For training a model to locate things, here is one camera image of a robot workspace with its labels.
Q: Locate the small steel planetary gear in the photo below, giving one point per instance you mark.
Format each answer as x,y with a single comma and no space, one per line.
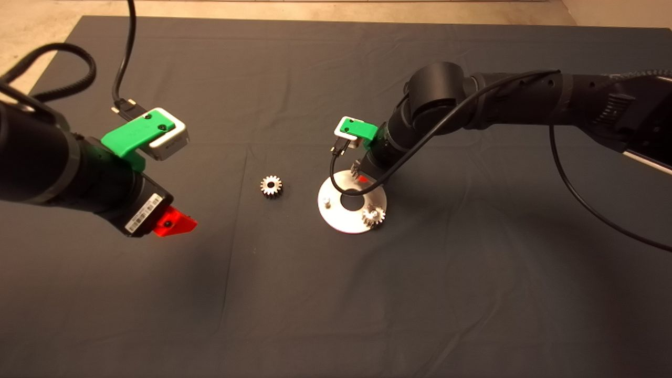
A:
355,169
275,189
378,219

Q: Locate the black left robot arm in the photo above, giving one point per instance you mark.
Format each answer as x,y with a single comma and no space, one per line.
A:
31,157

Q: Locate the green right camera mount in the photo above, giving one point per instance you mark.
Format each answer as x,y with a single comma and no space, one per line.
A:
357,128

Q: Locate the green left camera mount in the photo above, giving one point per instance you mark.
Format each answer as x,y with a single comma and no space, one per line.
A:
128,136

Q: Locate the dark grey table cloth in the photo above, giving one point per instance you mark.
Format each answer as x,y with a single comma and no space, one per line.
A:
336,304

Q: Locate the round metal carrier plate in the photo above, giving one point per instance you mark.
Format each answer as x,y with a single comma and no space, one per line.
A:
336,220

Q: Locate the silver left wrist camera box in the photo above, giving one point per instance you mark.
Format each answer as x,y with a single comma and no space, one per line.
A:
173,142

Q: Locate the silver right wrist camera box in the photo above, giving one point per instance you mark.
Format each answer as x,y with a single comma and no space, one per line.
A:
341,122

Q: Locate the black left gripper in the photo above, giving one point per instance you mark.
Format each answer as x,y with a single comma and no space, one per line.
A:
142,210

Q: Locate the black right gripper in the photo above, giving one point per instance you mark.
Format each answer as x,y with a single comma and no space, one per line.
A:
375,163

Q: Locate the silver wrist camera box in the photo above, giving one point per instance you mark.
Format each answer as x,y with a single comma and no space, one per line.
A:
173,142
341,122

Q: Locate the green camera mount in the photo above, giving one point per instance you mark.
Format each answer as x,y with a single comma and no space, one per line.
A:
357,128
128,136

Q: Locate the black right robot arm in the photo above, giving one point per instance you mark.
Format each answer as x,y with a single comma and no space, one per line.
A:
436,89

